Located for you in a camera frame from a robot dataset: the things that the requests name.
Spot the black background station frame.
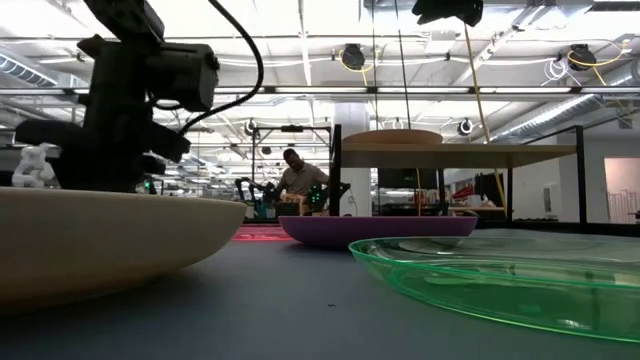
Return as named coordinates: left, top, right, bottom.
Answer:
left=251, top=124, right=335, bottom=221

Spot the peach matte plate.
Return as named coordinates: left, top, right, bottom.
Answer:
left=342, top=128, right=444, bottom=146

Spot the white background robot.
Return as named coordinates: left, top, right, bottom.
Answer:
left=10, top=142, right=57, bottom=189

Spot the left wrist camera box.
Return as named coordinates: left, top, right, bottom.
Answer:
left=147, top=42, right=221, bottom=112

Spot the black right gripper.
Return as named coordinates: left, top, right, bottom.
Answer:
left=412, top=0, right=484, bottom=27

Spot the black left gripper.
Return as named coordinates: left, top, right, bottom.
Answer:
left=14, top=33, right=192, bottom=194

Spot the yellow hanging cable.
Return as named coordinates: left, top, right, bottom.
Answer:
left=462, top=22, right=509, bottom=217

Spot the wooden shelf with black frame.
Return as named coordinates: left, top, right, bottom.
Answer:
left=328, top=123, right=589, bottom=225

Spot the black camera cable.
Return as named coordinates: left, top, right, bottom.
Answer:
left=177, top=0, right=265, bottom=135

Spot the green transparent plate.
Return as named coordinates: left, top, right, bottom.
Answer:
left=348, top=235, right=640, bottom=345

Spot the person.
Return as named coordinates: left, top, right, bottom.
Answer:
left=275, top=147, right=331, bottom=217

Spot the magenta matte plate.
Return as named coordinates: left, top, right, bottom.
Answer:
left=278, top=215, right=479, bottom=250

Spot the pink transparent plate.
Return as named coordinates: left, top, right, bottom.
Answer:
left=230, top=224, right=297, bottom=244

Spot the black hanging cable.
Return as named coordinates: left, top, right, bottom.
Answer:
left=394, top=0, right=412, bottom=130

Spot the black metal rig frame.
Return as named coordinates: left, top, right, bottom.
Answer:
left=0, top=84, right=640, bottom=239

